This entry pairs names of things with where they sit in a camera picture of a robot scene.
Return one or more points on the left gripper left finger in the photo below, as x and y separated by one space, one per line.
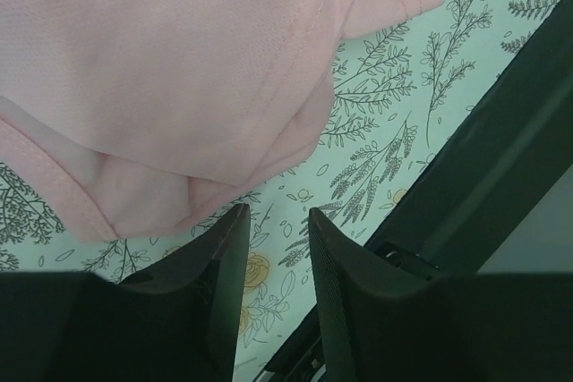
208 268

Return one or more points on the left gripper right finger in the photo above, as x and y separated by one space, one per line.
351 277

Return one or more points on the pink t shirt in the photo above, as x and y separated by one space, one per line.
142 117

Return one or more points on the floral table mat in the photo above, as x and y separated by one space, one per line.
399 93

